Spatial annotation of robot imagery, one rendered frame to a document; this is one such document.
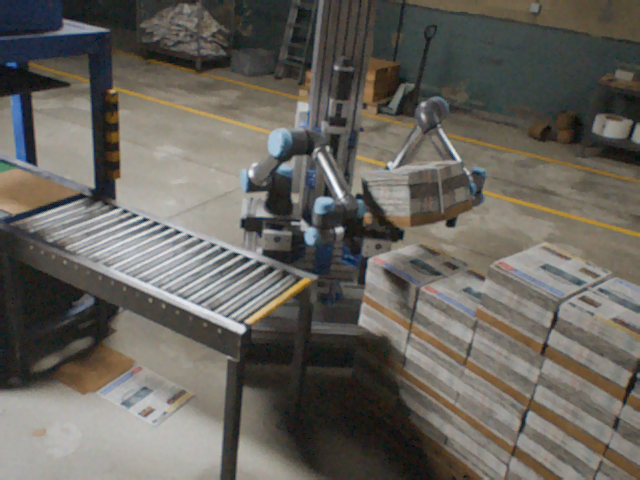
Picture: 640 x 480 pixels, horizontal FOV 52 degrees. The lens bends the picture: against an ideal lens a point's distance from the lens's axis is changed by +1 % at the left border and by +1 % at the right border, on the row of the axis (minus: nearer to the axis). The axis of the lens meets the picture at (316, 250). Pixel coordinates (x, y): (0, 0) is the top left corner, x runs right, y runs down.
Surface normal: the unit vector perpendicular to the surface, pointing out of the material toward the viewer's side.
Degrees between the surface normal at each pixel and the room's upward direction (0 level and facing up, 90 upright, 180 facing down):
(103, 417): 0
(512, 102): 90
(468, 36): 90
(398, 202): 87
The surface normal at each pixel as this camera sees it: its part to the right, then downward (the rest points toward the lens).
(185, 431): 0.11, -0.89
